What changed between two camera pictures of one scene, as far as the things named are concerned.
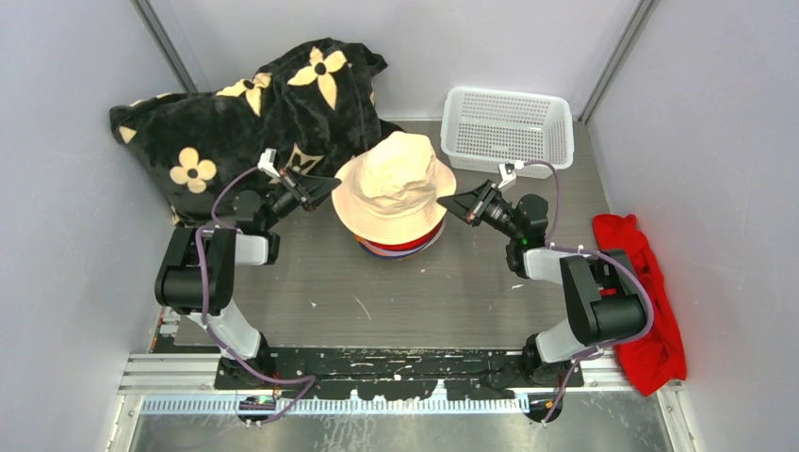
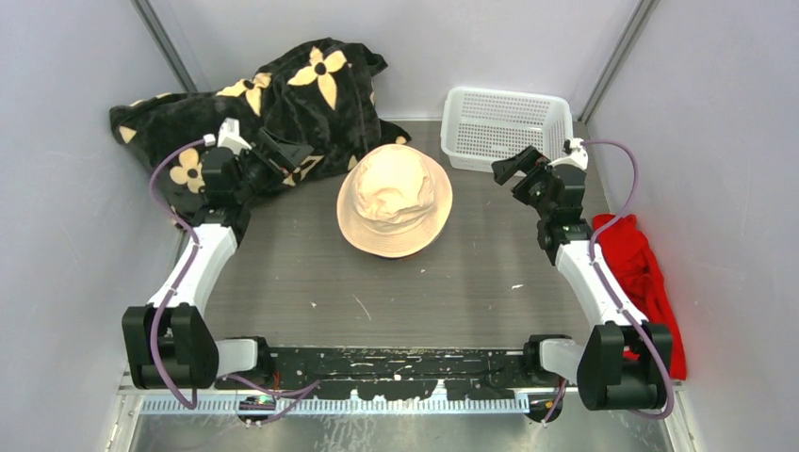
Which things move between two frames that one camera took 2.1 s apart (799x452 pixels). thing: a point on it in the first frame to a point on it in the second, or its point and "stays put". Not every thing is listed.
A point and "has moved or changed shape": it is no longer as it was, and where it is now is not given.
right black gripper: [472, 206] to [529, 158]
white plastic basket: [482, 128] stays put
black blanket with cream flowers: [313, 105] stays put
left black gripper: [311, 190] to [285, 156]
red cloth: [659, 357] stays put
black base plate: [402, 373] stays put
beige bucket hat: [390, 193] has moved or changed shape
